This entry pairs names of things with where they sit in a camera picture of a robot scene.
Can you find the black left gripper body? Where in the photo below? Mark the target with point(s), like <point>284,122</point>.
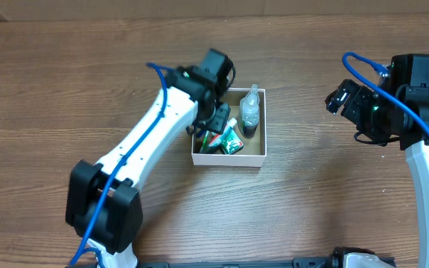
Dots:
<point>220,115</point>

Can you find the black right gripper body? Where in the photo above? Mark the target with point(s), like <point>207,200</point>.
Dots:
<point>369,113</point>

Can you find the teal toothpaste tube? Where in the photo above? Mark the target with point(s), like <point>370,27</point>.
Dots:
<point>214,144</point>

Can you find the blue disposable razor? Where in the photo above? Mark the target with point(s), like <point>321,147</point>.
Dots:
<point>199,133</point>

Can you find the green white soap packet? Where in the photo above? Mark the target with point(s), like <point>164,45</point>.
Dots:
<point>231,144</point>

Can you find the green white toothbrush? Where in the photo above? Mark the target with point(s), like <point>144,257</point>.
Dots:
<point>205,141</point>

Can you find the clear dark spray bottle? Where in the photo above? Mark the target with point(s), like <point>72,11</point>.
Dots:
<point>249,112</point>

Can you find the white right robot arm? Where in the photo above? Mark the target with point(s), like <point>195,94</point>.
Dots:
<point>415,145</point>

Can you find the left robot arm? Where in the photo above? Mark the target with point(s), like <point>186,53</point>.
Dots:
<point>103,203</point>

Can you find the white cardboard box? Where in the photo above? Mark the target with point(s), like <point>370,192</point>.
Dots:
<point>252,154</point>

